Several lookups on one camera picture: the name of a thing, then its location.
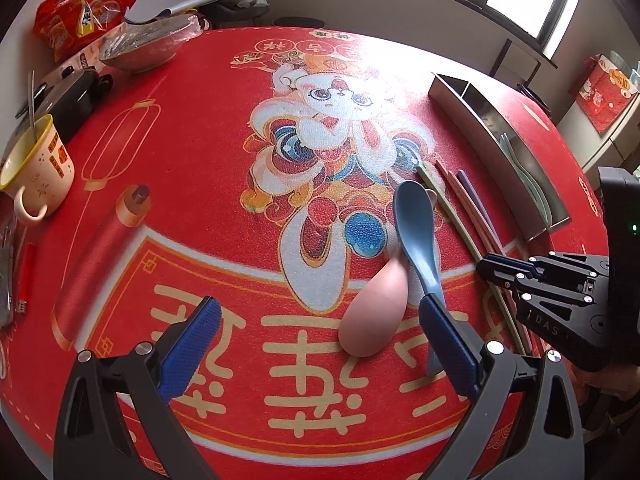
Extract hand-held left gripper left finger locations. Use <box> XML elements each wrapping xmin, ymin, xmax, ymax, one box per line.
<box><xmin>52</xmin><ymin>296</ymin><xmax>223</xmax><ymax>480</ymax></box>

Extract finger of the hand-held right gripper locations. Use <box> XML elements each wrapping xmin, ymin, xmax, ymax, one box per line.
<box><xmin>476</xmin><ymin>254</ymin><xmax>609</xmax><ymax>280</ymax></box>
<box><xmin>492</xmin><ymin>274</ymin><xmax>599</xmax><ymax>307</ymax></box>

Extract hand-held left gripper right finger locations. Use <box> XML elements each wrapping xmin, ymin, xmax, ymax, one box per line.
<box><xmin>419</xmin><ymin>296</ymin><xmax>586</xmax><ymax>480</ymax></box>

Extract purple chopstick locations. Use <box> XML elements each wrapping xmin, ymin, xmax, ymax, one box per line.
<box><xmin>457</xmin><ymin>170</ymin><xmax>507</xmax><ymax>252</ymax></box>

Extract pink plastic spoon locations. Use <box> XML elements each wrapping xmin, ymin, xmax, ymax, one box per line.
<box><xmin>338</xmin><ymin>187</ymin><xmax>439</xmax><ymax>359</ymax></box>

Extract pink chopstick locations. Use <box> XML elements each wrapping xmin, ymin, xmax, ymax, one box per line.
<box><xmin>434</xmin><ymin>160</ymin><xmax>506</xmax><ymax>257</ymax></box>
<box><xmin>446</xmin><ymin>170</ymin><xmax>503</xmax><ymax>257</ymax></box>

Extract green plastic spoon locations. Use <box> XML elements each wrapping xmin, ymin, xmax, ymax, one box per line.
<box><xmin>500</xmin><ymin>132</ymin><xmax>554</xmax><ymax>227</ymax></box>

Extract green chopstick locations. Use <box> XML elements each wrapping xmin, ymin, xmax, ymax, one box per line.
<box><xmin>416</xmin><ymin>165</ymin><xmax>529</xmax><ymax>356</ymax></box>

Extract blue plastic spoon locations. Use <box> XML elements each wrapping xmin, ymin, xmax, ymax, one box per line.
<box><xmin>392</xmin><ymin>180</ymin><xmax>449</xmax><ymax>376</ymax></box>

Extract stainless steel cutlery tray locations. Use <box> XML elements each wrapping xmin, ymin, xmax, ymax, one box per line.
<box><xmin>428</xmin><ymin>72</ymin><xmax>572</xmax><ymax>242</ymax></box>

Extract person's right hand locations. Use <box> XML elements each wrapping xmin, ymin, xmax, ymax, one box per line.
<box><xmin>585</xmin><ymin>367</ymin><xmax>640</xmax><ymax>431</ymax></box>

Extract cream refrigerator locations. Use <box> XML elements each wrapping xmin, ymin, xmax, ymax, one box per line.
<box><xmin>555</xmin><ymin>52</ymin><xmax>640</xmax><ymax>172</ymax></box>

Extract red printed table mat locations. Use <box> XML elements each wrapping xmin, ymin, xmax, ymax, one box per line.
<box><xmin>0</xmin><ymin>27</ymin><xmax>616</xmax><ymax>480</ymax></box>

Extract red lighter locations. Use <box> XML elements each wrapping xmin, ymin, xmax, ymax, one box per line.
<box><xmin>16</xmin><ymin>242</ymin><xmax>39</xmax><ymax>317</ymax></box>

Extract red printed cloth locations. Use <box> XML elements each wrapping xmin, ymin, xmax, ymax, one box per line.
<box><xmin>570</xmin><ymin>55</ymin><xmax>640</xmax><ymax>134</ymax></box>

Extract metal shelf rack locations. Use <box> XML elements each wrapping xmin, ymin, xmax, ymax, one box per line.
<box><xmin>492</xmin><ymin>39</ymin><xmax>544</xmax><ymax>97</ymax></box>

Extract cream patterned mug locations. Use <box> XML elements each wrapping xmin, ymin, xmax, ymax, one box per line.
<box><xmin>0</xmin><ymin>114</ymin><xmax>76</xmax><ymax>222</ymax></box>

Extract dark wooden window sill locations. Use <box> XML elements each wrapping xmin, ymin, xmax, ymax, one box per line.
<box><xmin>340</xmin><ymin>0</ymin><xmax>559</xmax><ymax>69</ymax></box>

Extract metal spoon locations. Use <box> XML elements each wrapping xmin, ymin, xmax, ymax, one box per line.
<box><xmin>27</xmin><ymin>71</ymin><xmax>39</xmax><ymax>142</ymax></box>

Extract bowl covered with plastic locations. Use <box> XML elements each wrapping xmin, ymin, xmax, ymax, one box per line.
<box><xmin>97</xmin><ymin>14</ymin><xmax>203</xmax><ymax>74</ymax></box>

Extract beige snack carton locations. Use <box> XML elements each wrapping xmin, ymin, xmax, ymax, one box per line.
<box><xmin>41</xmin><ymin>30</ymin><xmax>126</xmax><ymax>87</ymax></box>

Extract red snack bag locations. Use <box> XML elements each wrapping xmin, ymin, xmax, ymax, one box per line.
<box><xmin>34</xmin><ymin>0</ymin><xmax>139</xmax><ymax>63</ymax></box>

